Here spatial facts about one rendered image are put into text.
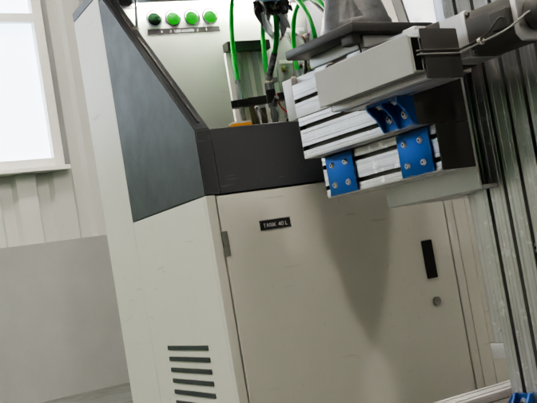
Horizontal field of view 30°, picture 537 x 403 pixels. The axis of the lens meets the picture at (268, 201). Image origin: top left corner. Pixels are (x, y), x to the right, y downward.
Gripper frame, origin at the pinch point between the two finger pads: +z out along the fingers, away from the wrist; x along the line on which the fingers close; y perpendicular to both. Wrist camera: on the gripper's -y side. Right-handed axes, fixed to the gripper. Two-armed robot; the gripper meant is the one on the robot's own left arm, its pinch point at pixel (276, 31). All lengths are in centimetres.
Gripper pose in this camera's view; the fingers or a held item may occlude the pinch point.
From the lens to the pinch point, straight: 268.8
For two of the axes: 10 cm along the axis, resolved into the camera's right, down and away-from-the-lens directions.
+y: 3.5, 5.8, -7.4
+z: 1.9, 7.3, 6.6
